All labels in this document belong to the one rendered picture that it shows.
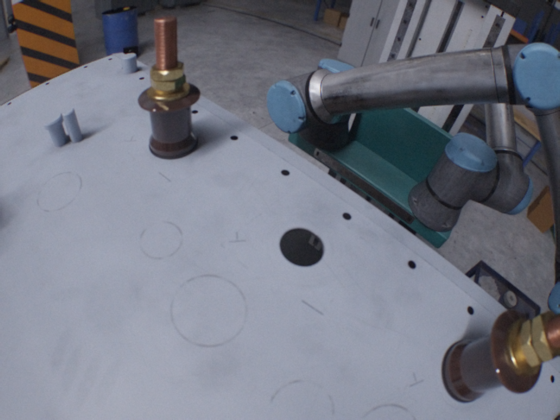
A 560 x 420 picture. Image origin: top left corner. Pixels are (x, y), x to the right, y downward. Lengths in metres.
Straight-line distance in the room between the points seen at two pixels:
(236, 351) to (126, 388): 0.12
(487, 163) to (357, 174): 0.42
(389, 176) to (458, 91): 0.49
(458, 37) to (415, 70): 0.40
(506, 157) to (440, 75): 0.45
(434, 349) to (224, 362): 0.24
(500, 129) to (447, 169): 0.29
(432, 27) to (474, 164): 0.45
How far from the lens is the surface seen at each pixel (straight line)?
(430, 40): 0.99
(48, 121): 0.55
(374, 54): 5.02
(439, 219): 0.88
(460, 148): 0.80
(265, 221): 0.36
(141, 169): 0.44
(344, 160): 0.95
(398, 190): 0.94
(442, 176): 0.83
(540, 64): 0.55
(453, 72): 0.57
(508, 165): 0.93
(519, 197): 0.94
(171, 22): 0.38
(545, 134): 0.75
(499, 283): 1.38
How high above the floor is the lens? 1.65
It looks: 49 degrees down
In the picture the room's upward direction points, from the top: 14 degrees clockwise
